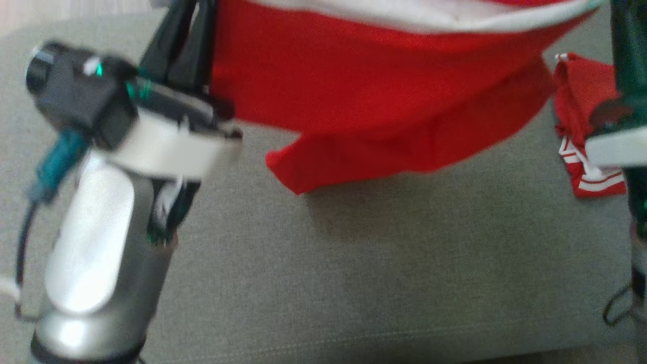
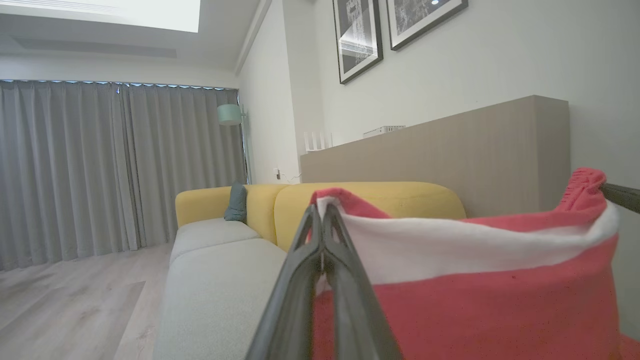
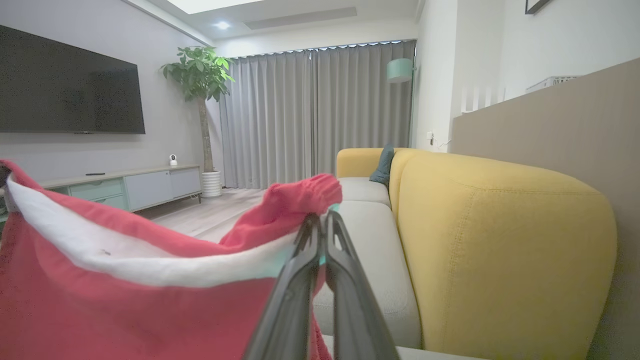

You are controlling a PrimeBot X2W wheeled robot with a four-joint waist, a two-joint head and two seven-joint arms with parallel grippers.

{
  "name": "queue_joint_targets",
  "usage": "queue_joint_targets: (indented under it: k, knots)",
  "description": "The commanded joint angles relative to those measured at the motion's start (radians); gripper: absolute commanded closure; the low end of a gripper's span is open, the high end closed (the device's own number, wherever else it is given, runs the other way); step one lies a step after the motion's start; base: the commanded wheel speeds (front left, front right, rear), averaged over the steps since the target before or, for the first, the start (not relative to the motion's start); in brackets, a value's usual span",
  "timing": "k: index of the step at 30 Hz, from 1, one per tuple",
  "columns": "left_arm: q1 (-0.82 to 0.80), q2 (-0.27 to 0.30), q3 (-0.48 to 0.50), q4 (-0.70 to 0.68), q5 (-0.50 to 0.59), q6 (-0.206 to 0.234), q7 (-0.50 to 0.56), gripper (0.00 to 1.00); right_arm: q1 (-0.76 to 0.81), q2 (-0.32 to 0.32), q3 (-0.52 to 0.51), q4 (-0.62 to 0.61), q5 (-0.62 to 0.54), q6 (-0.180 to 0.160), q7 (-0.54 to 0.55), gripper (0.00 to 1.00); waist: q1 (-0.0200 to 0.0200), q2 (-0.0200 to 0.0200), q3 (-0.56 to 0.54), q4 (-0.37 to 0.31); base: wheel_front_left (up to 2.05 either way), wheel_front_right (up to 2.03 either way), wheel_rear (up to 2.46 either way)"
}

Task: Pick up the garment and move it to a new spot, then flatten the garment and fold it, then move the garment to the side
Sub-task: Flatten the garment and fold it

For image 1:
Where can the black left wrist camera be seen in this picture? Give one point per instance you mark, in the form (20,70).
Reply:
(76,96)

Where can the red shorts white stripes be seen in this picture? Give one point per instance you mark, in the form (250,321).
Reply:
(581,91)

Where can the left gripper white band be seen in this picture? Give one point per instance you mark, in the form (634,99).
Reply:
(172,144)

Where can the red mesh jersey white trim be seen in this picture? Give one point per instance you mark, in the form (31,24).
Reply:
(354,91)

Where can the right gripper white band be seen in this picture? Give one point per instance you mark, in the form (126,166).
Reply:
(619,149)

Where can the left robot arm silver white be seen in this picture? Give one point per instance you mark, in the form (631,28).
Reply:
(91,242)

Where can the grey sofa seat cushion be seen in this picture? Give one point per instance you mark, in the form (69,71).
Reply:
(354,278)

